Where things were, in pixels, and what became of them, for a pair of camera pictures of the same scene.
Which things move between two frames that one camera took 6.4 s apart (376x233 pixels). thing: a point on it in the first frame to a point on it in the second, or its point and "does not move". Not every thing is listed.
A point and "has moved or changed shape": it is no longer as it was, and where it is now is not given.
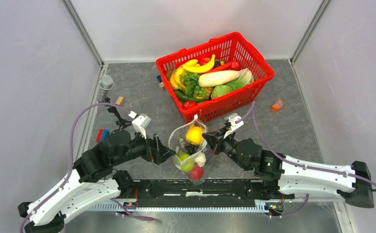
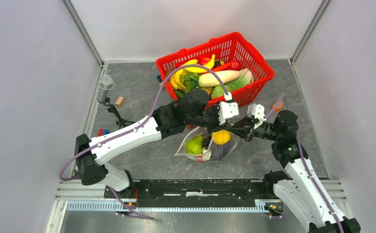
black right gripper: [215, 139] to [249, 131]
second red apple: [205, 60] does not move
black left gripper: [156, 151] to [217, 126]
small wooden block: [120, 100] does not move
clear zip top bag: [187, 143] has moved or changed shape
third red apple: [234, 65] does not move
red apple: [196, 172] to [200, 158]
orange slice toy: [277, 106] does not move
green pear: [187, 164] to [195, 145]
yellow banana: [200, 68] does not move
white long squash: [210, 80] does not move
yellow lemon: [194, 135] has moved or changed shape
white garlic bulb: [200, 159] to [207, 153]
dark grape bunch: [191, 148] to [206, 141]
